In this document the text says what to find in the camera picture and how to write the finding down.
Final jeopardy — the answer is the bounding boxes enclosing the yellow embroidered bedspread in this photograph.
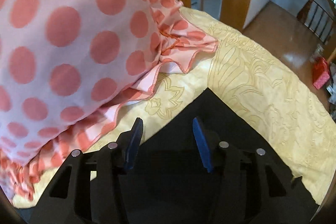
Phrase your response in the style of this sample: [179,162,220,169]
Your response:
[11,6,333,210]

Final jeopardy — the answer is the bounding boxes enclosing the red gift bag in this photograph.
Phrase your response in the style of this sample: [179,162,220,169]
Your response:
[312,57,330,90]

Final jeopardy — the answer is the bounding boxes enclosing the pink polka dot pillow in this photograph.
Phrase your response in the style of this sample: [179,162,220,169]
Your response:
[1,0,218,200]

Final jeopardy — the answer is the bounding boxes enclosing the black pants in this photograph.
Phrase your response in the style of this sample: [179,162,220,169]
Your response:
[86,87,302,188]

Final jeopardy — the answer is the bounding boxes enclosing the black stair railing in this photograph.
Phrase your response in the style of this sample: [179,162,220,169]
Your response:
[305,0,335,45]

